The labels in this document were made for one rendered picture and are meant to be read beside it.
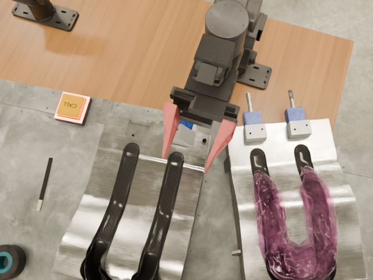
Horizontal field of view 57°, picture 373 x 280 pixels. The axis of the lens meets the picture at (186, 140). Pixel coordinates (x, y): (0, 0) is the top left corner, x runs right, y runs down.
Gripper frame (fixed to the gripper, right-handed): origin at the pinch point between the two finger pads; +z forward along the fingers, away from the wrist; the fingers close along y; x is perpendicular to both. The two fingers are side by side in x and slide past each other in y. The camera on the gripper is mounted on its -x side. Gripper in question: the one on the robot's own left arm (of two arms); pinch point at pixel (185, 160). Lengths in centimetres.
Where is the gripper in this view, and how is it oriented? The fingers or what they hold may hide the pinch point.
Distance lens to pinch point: 50.2
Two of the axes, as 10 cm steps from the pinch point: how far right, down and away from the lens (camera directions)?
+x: 0.4, 2.7, 9.6
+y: 9.4, 3.1, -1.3
